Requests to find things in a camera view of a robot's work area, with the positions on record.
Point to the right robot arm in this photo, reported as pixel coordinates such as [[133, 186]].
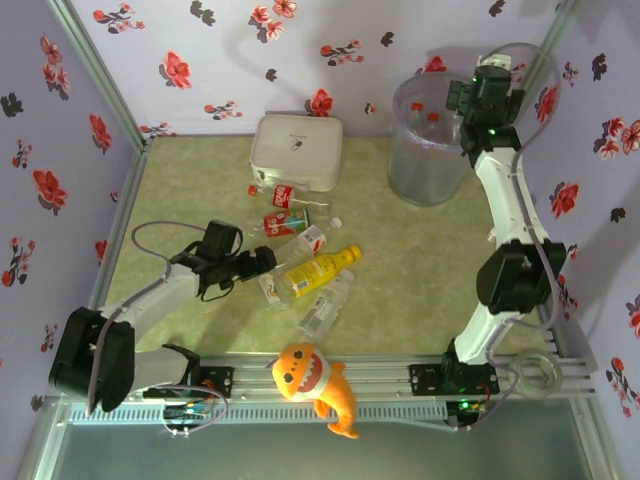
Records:
[[510, 210]]

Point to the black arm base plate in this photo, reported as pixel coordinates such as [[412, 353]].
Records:
[[220, 380], [425, 380]]

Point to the yellow plastic bottle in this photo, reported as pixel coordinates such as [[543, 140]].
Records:
[[315, 270]]

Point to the small white bottle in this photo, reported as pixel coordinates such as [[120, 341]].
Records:
[[490, 234]]

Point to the orange shark plush toy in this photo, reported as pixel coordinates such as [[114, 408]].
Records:
[[300, 372]]

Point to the grey mesh waste bin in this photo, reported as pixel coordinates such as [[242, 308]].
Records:
[[425, 170]]

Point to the aluminium frame post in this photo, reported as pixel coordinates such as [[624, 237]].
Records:
[[102, 75], [535, 75]]

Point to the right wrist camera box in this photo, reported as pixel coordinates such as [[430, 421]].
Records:
[[496, 60]]

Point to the clear bottle white label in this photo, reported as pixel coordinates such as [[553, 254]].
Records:
[[322, 305]]

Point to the clear cola bottle red cap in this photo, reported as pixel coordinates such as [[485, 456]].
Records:
[[282, 196]]

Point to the bottle with red green label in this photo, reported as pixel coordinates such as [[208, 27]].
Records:
[[282, 223]]

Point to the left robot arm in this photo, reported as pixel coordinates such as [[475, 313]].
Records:
[[150, 300]]

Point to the aluminium frame rail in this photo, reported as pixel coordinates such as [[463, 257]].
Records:
[[380, 380], [125, 200], [561, 347]]

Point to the white label bottle white cap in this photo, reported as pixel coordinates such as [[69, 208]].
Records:
[[312, 239]]

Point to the clear bottle orange print label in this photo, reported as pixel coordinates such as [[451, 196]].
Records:
[[275, 292]]

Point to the small circuit board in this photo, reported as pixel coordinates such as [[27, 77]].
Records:
[[186, 412], [467, 407]]

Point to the white zipped case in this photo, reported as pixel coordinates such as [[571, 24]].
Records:
[[300, 150]]

